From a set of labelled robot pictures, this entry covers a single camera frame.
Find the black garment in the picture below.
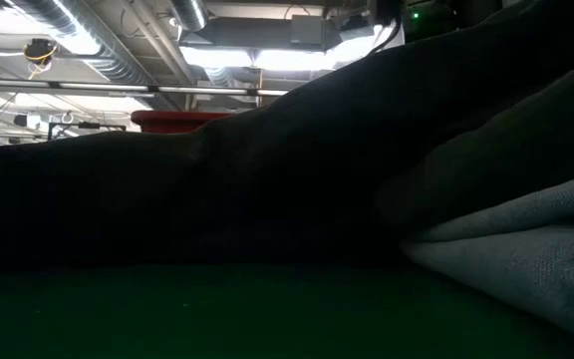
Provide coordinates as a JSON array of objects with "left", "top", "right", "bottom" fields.
[{"left": 0, "top": 0, "right": 574, "bottom": 273}]

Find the red plastic laundry bin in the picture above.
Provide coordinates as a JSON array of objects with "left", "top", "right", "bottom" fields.
[{"left": 130, "top": 110, "right": 233, "bottom": 135}]

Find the long LED light bar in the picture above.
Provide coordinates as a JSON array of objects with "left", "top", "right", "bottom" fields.
[{"left": 0, "top": 77, "right": 289, "bottom": 99}]

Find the dark right gripper cable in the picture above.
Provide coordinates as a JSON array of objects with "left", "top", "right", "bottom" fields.
[{"left": 366, "top": 0, "right": 404, "bottom": 57}]

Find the black metal stand frame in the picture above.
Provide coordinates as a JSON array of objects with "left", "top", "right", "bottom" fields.
[{"left": 46, "top": 122, "right": 128, "bottom": 143}]

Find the black ceiling cable reel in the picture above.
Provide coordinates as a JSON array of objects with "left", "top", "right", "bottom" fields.
[{"left": 22, "top": 38, "right": 60, "bottom": 67}]

